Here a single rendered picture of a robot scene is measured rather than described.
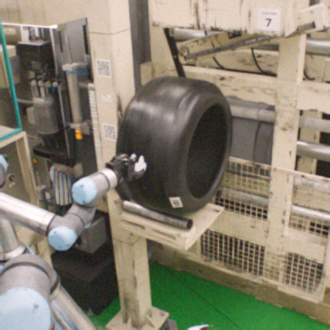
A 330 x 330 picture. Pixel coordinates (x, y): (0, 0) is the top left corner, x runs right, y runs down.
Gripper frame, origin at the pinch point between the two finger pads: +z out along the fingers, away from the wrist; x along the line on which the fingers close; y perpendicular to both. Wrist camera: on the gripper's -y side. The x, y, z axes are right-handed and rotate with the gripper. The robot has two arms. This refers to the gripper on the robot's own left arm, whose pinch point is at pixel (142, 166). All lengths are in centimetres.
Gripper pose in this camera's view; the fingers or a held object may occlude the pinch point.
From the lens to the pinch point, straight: 172.9
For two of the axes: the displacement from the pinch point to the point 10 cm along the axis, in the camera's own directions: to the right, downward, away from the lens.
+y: 0.1, -9.3, -3.6
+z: 5.3, -3.0, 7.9
